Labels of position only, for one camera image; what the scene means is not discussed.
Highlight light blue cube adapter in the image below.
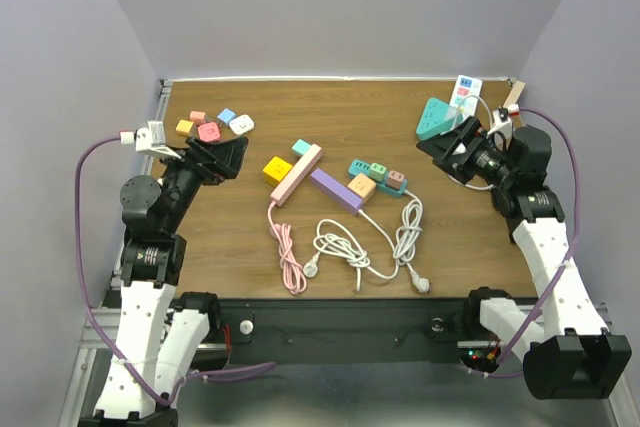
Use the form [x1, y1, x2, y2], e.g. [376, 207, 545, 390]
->
[216, 108, 237, 126]

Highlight small yellow cube adapter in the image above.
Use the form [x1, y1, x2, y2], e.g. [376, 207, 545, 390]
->
[175, 119, 197, 137]

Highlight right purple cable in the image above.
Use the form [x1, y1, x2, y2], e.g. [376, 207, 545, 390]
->
[467, 106, 582, 379]

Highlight mauve plug adapter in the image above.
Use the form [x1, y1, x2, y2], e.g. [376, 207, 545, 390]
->
[385, 170, 405, 190]

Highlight teal power strip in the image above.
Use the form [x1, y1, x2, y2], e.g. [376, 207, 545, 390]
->
[348, 159, 408, 198]

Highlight green triangular power strip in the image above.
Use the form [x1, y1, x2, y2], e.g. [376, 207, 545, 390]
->
[416, 98, 463, 141]

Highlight small pink cube adapter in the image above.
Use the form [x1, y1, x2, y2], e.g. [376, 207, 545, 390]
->
[189, 110, 210, 126]

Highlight purple power strip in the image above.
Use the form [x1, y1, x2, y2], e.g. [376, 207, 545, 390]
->
[310, 168, 364, 216]

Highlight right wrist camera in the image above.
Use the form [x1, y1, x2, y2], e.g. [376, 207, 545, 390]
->
[489, 104, 519, 139]

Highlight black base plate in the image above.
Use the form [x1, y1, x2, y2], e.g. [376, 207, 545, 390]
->
[193, 298, 496, 370]

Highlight pink power strip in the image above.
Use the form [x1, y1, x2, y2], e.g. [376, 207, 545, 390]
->
[270, 144, 322, 207]

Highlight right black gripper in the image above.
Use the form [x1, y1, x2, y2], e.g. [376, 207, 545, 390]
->
[416, 116, 517, 188]

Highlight teal cube plug adapter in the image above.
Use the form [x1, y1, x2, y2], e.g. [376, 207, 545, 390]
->
[292, 139, 311, 157]

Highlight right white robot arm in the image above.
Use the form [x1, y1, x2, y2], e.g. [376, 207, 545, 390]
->
[417, 117, 632, 400]

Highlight green plug adapter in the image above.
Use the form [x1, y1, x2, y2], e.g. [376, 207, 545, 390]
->
[368, 163, 387, 183]

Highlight red pink cube adapter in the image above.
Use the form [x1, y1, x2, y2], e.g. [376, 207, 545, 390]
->
[198, 122, 221, 143]

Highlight white cube adapter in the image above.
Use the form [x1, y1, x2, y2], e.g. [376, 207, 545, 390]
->
[228, 114, 255, 136]

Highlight white multicolour power strip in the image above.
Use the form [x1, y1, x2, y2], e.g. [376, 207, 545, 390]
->
[449, 75, 483, 117]

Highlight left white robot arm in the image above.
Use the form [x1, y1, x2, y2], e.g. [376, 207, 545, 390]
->
[78, 136, 249, 426]

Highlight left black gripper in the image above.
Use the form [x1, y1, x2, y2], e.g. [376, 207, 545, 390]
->
[154, 134, 249, 229]

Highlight yellow cube plug adapter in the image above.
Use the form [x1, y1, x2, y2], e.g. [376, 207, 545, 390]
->
[262, 156, 293, 187]

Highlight wooden stick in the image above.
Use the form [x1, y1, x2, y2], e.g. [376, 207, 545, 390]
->
[503, 80, 526, 127]

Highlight peach cube plug adapter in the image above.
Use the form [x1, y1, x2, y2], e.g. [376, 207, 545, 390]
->
[347, 173, 377, 203]

